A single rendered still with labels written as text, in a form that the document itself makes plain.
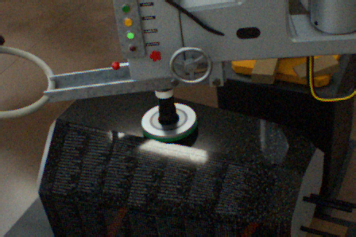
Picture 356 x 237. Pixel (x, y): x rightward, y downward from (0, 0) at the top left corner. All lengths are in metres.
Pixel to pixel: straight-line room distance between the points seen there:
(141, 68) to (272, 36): 0.47
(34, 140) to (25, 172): 0.32
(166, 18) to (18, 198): 1.84
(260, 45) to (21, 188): 1.98
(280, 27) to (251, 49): 0.13
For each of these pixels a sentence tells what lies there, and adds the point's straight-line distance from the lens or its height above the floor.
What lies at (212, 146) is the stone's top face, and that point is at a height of 0.82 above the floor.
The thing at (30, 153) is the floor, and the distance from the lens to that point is 3.76.
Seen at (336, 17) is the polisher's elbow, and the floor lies 1.31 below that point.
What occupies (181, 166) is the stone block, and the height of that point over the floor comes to 0.77.
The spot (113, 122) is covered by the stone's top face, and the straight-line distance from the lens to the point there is 2.40.
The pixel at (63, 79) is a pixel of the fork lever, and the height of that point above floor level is 1.06.
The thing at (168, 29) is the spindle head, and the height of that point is 1.32.
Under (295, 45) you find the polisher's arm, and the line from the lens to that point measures 2.02.
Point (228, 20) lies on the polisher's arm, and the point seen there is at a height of 1.33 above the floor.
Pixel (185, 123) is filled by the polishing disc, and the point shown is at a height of 0.87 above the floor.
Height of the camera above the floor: 2.21
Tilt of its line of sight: 36 degrees down
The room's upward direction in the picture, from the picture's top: 8 degrees counter-clockwise
